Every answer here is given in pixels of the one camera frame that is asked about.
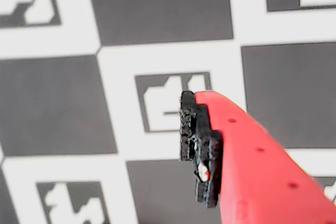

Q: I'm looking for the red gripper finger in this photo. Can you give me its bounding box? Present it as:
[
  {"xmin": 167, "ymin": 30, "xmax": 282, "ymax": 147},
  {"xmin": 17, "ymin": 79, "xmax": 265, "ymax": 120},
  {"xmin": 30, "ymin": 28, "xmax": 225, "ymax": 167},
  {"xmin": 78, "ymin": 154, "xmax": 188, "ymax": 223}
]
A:
[{"xmin": 179, "ymin": 90, "xmax": 336, "ymax": 224}]

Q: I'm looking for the black white marker board mat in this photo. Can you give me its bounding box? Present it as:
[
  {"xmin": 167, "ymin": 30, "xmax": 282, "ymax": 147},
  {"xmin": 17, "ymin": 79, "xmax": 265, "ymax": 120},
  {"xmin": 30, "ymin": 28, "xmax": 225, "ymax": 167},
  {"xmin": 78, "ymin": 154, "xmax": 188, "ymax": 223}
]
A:
[{"xmin": 0, "ymin": 0, "xmax": 336, "ymax": 224}]

